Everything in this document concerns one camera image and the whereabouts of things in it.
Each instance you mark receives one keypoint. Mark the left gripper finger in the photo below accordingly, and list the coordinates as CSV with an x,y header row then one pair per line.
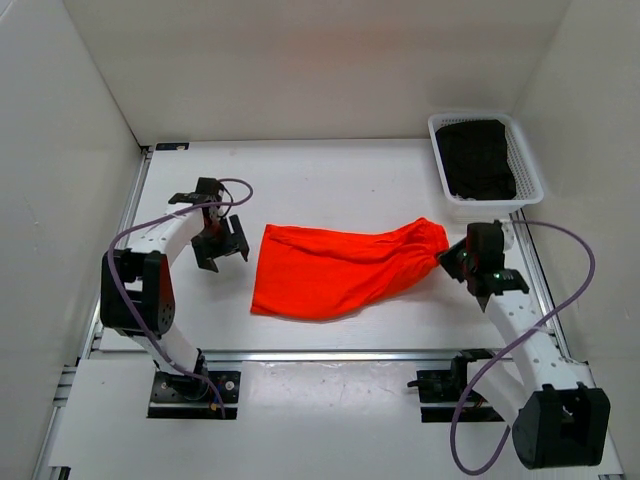
x,y
206,254
238,239

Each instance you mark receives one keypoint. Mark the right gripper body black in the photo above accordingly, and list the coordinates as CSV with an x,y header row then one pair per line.
x,y
470,265

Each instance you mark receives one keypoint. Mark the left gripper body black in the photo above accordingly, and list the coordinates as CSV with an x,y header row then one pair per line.
x,y
217,241

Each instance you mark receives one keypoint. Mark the orange shorts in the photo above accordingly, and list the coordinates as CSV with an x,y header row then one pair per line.
x,y
319,275

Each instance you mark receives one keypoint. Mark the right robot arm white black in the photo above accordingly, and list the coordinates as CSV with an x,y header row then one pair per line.
x,y
553,418

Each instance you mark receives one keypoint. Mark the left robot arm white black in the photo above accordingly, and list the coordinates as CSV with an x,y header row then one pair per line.
x,y
137,297

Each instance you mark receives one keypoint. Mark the black shorts in basket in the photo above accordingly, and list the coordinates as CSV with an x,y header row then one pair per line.
x,y
474,156

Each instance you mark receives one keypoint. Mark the white plastic basket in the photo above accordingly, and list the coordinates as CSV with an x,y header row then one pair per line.
x,y
529,190

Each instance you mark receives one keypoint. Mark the small dark label sticker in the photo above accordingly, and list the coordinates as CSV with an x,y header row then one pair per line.
x,y
172,146

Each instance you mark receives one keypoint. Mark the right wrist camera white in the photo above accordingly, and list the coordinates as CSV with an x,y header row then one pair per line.
x,y
508,232

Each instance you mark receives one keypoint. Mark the aluminium rail right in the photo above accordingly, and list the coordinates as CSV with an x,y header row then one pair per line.
x,y
538,281

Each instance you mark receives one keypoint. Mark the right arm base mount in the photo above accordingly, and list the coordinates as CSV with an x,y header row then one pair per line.
x,y
439,391

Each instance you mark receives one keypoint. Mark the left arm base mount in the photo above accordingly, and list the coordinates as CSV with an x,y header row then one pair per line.
x,y
179,397

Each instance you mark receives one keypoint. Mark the aluminium rail front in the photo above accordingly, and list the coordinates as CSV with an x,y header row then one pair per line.
x,y
232,356

